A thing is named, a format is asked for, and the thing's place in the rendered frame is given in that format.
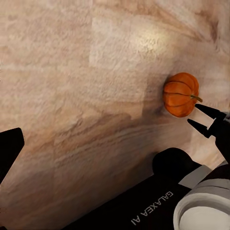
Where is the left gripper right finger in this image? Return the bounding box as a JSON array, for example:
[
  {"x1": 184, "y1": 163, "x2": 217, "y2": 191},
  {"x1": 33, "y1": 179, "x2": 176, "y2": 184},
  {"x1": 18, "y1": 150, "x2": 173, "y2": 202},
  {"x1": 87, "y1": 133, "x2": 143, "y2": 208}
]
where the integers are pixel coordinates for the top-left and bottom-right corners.
[{"x1": 215, "y1": 127, "x2": 230, "y2": 165}]

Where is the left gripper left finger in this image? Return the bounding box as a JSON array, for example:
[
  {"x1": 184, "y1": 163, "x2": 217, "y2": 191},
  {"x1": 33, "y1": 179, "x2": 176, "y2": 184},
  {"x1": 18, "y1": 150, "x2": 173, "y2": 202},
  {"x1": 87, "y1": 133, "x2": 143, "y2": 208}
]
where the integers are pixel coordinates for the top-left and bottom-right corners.
[{"x1": 0, "y1": 127, "x2": 24, "y2": 184}]

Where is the pumpkin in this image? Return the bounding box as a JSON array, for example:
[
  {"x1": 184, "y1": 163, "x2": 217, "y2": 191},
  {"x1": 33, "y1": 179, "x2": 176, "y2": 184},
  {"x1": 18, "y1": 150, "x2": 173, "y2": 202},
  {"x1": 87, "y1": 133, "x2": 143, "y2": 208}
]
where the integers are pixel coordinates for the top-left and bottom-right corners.
[{"x1": 162, "y1": 72, "x2": 203, "y2": 117}]

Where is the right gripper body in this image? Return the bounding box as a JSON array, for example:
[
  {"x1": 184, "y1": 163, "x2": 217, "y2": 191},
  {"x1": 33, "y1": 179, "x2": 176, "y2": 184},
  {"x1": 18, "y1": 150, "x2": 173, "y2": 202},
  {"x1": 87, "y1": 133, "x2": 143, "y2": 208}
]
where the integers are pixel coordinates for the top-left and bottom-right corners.
[{"x1": 205, "y1": 112, "x2": 230, "y2": 138}]

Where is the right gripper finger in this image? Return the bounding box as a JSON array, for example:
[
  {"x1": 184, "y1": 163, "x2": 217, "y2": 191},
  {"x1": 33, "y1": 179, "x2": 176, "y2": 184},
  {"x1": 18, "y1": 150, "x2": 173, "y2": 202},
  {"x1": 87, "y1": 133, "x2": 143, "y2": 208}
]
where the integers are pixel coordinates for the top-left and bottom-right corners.
[
  {"x1": 195, "y1": 104, "x2": 221, "y2": 119},
  {"x1": 187, "y1": 119, "x2": 208, "y2": 135}
]

